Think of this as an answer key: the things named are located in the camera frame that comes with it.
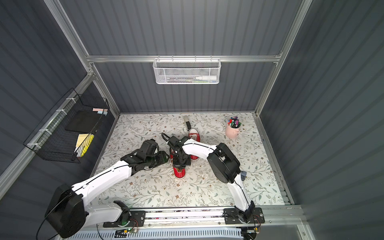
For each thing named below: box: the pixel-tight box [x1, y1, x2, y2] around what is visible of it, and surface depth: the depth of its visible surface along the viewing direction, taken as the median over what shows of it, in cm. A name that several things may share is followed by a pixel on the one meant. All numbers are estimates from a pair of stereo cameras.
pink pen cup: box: [225, 122, 242, 140], surface depth 101 cm
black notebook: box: [65, 110, 103, 134], surface depth 77 cm
